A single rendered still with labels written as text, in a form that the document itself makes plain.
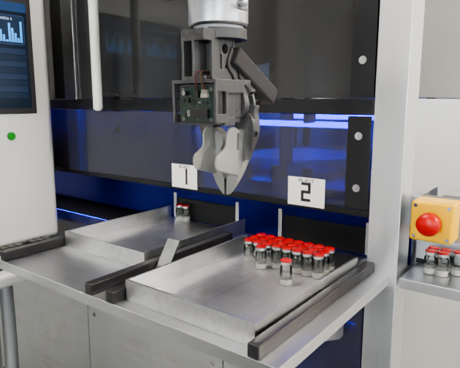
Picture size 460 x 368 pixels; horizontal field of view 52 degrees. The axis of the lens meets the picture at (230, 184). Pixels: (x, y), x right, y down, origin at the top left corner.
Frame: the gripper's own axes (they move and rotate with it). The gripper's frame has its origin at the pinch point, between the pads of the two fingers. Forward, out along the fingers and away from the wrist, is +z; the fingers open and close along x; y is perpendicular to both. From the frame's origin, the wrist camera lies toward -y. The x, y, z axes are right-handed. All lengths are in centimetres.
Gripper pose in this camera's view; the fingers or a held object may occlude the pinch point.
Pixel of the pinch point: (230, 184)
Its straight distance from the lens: 65.1
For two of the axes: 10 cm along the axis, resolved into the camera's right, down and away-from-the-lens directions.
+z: 0.1, 9.8, 1.8
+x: 8.0, 1.0, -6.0
